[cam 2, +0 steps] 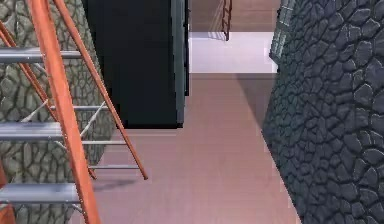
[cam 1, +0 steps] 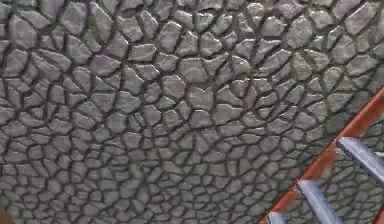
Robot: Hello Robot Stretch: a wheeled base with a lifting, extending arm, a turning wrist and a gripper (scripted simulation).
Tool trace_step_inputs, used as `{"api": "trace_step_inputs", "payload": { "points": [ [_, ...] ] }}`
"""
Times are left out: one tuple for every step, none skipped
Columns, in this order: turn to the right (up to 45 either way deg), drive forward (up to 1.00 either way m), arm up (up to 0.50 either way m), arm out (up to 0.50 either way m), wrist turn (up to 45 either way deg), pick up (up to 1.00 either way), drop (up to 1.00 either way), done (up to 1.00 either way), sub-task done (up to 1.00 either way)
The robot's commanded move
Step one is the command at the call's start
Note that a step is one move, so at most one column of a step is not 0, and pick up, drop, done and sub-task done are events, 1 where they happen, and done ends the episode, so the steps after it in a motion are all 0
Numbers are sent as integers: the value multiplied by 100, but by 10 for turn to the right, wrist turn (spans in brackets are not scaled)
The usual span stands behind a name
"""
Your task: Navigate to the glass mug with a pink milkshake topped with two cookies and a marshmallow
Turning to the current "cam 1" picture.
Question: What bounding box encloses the red ladder with grey rungs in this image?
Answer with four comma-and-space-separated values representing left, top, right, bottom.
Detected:
257, 87, 384, 224

